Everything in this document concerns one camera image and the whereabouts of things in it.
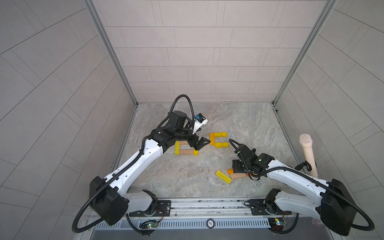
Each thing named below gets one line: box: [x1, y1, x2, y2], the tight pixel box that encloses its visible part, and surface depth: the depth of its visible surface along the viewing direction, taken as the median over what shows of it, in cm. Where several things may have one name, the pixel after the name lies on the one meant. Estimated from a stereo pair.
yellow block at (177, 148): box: [174, 141, 180, 155], surface depth 93 cm
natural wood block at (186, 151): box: [180, 149, 194, 155], surface depth 91 cm
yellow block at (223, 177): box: [215, 170, 232, 184], surface depth 82 cm
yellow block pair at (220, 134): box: [214, 132, 228, 137], surface depth 100 cm
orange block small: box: [209, 133, 215, 146], surface depth 98 cm
